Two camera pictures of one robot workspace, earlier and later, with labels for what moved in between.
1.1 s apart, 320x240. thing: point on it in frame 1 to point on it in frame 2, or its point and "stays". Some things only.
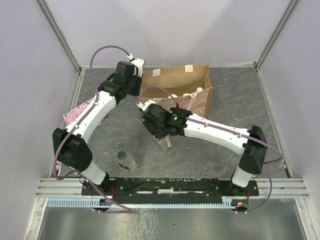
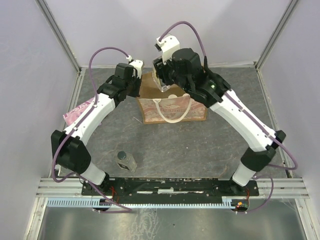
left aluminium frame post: (55, 28) stays
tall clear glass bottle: (165, 142) to (162, 73)
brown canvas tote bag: (186, 87) stays
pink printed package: (73, 113) stays
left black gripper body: (133, 85) stays
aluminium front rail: (282, 188) stays
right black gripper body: (157, 130) to (179, 81)
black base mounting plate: (171, 186) stays
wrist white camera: (145, 105) to (169, 44)
